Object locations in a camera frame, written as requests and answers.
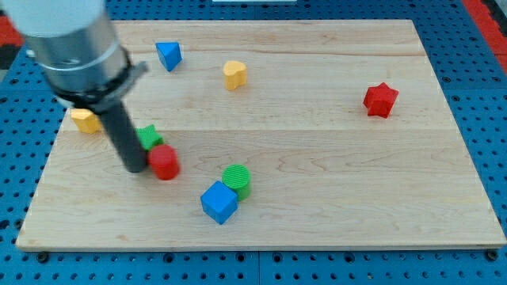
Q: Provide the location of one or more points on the red cylinder block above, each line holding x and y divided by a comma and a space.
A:
164, 162

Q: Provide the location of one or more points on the blue cube block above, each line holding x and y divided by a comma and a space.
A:
219, 202

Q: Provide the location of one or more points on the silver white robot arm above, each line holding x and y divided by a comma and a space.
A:
84, 63

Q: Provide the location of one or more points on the green cylinder block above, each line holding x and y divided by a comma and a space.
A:
237, 178

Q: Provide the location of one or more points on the yellow heart block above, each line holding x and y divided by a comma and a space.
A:
235, 74

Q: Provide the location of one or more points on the green star block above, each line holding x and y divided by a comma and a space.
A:
149, 137

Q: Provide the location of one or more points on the blue triangle block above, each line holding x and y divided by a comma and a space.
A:
169, 54

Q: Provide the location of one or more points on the yellow hexagon block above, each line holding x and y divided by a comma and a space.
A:
85, 120

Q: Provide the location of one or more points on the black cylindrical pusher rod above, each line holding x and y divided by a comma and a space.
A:
118, 126

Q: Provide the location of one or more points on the light wooden board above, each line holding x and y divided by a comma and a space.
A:
325, 176

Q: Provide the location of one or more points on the red star block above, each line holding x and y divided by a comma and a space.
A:
379, 100

